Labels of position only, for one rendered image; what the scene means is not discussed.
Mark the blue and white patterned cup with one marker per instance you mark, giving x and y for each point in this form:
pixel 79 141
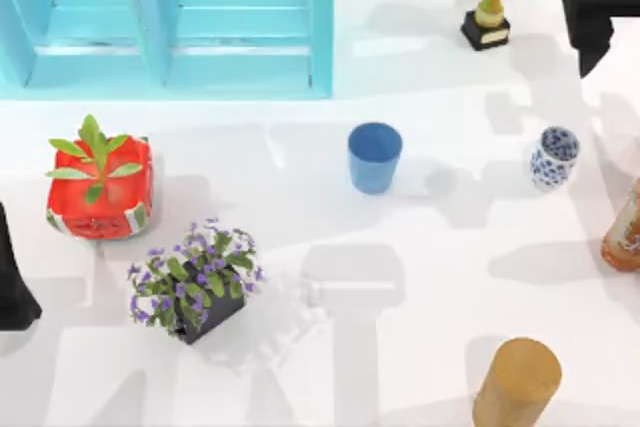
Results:
pixel 550 172

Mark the orange bottle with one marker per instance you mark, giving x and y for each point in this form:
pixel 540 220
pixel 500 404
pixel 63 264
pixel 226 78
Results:
pixel 625 239

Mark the wooden cylindrical cup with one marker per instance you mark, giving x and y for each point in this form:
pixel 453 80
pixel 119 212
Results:
pixel 515 387

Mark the light blue rack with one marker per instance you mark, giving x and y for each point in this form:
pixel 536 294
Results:
pixel 240 22

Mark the black pot purple flowers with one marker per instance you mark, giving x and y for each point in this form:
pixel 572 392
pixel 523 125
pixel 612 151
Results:
pixel 210 292

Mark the red plant pot green plant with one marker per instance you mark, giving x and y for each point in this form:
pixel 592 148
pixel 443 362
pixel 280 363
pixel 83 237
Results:
pixel 100 207

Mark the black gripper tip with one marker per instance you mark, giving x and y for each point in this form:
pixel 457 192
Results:
pixel 10 292

